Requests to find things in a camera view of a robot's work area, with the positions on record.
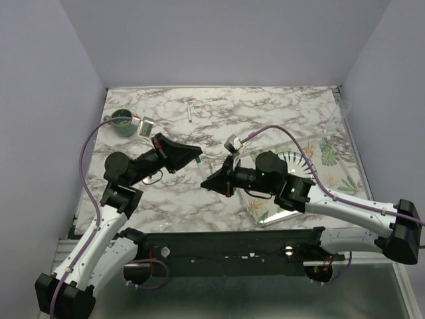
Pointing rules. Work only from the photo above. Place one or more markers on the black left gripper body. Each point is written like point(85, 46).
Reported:
point(149, 163)

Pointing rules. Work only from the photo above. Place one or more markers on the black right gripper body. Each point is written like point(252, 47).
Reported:
point(246, 177)

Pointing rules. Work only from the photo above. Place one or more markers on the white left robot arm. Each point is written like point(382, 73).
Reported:
point(70, 291)

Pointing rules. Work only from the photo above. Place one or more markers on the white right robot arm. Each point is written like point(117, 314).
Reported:
point(393, 230)

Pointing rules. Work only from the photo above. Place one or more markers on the pink tipped white pen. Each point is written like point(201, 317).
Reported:
point(189, 114)

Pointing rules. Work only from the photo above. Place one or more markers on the striped white blue plate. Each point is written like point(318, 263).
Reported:
point(296, 164)

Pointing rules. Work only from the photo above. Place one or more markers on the green ceramic mug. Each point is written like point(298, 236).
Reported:
point(122, 127)

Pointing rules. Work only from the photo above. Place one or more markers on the black mounting base bar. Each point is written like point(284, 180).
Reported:
point(223, 254)

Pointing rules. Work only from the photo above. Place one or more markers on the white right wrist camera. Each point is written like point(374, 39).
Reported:
point(233, 144)

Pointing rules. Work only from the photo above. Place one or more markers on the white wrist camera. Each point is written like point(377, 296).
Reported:
point(142, 126)
point(233, 144)

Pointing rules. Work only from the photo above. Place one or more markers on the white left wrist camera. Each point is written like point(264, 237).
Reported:
point(142, 126)

